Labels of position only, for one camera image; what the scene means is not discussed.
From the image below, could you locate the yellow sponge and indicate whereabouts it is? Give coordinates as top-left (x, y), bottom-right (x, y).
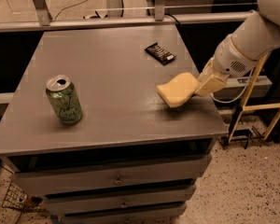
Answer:
top-left (157, 73), bottom-right (199, 108)

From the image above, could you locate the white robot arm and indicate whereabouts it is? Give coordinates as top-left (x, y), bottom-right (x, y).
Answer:
top-left (194, 0), bottom-right (280, 96)

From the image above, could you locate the black rxbar chocolate wrapper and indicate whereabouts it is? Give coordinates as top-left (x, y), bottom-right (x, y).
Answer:
top-left (145, 43), bottom-right (175, 65)

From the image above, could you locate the yellow folding stand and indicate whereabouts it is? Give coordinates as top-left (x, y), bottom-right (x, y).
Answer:
top-left (221, 53), bottom-right (280, 147)

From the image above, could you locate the grey drawer cabinet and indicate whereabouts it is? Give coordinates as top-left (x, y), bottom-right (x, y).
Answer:
top-left (0, 25), bottom-right (226, 224)

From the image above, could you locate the top drawer knob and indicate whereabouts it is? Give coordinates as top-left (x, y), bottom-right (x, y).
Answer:
top-left (114, 176), bottom-right (123, 186)

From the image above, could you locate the drawer knob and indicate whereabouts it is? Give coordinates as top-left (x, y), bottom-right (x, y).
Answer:
top-left (114, 176), bottom-right (123, 186)
top-left (120, 202), bottom-right (129, 208)

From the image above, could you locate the green soda can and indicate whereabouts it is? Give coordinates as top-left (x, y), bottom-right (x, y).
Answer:
top-left (46, 75), bottom-right (83, 126)

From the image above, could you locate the middle drawer knob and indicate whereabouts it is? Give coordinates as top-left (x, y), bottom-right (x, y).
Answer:
top-left (120, 202), bottom-right (129, 208)

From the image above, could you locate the metal railing frame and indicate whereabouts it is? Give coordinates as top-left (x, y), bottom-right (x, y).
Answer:
top-left (0, 0), bottom-right (273, 123)

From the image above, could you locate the white cable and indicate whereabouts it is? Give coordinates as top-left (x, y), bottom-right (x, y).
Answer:
top-left (209, 68), bottom-right (256, 105)

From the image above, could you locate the black cable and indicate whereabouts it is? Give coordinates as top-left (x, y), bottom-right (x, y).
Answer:
top-left (164, 13), bottom-right (194, 53)

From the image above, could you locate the wire basket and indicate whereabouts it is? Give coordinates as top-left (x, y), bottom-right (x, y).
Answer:
top-left (2, 182), bottom-right (45, 213)

